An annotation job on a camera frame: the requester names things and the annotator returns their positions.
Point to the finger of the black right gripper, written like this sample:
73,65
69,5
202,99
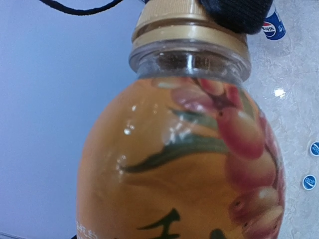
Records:
239,16

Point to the Pepsi water bottle blue cap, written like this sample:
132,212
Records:
273,26

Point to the gold juice bottle cap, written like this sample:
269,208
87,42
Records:
184,19

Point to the white blue bottle cap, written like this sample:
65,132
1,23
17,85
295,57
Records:
309,182
314,149

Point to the orange juice bottle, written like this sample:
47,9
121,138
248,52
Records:
183,152

